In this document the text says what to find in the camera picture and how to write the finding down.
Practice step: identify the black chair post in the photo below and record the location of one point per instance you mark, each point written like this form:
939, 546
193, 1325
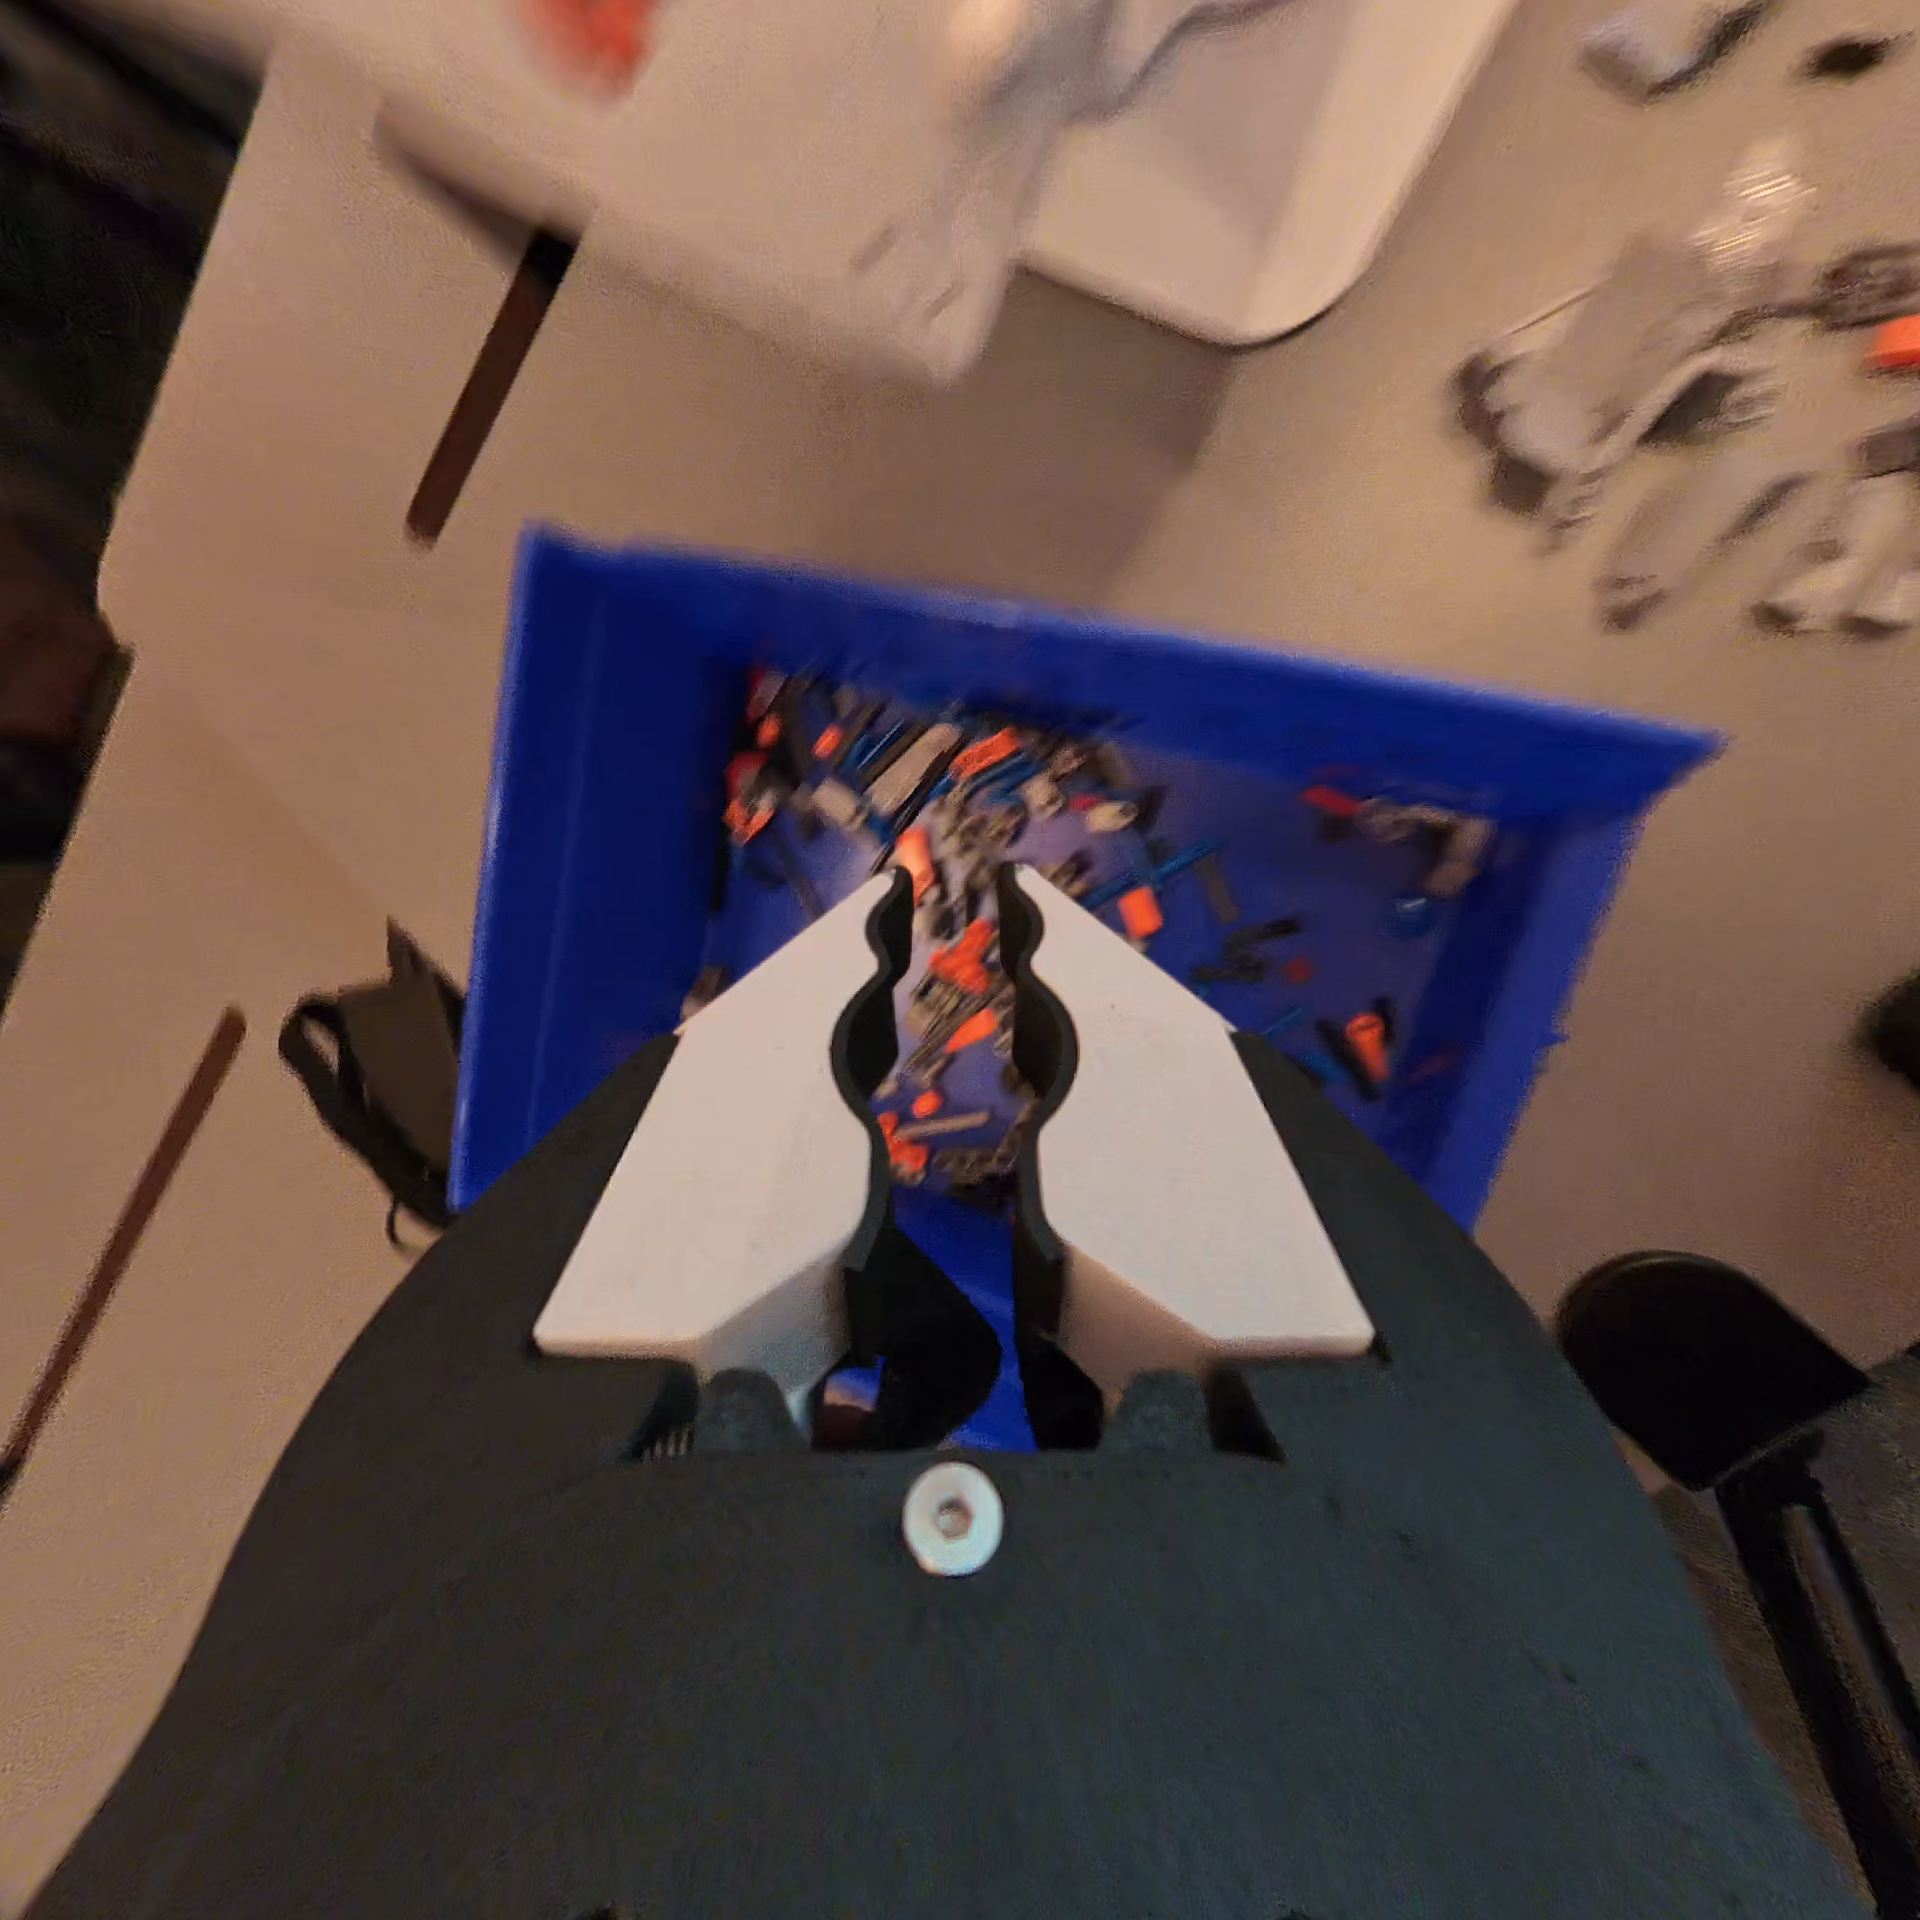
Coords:
1812, 1618

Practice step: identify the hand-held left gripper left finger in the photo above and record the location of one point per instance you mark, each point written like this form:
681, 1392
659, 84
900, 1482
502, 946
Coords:
715, 1188

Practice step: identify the grey plate with clips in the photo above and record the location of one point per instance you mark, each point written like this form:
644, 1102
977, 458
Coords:
1864, 291

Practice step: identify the black rounded object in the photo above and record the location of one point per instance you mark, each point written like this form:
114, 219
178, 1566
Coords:
1706, 1365

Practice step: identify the heap of mixed coloured pieces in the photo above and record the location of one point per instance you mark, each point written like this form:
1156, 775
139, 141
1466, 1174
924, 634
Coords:
961, 957

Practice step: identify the pale grey holed connector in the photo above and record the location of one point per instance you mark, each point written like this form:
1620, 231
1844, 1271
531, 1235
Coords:
1852, 564

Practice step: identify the pale grey angled panel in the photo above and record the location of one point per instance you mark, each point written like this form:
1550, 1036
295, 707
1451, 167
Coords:
1662, 40

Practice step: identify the small black pin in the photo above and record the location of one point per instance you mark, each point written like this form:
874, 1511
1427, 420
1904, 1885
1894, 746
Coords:
1852, 57

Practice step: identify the blue plastic bin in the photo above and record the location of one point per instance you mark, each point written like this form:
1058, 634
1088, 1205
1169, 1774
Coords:
602, 843

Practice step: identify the clear plastic bit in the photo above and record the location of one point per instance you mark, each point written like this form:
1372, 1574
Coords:
1752, 202

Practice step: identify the white rounded tray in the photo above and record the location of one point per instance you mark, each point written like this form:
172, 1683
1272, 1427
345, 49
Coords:
1288, 178

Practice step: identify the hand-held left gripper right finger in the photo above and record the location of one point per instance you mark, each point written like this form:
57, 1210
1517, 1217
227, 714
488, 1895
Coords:
1184, 1188

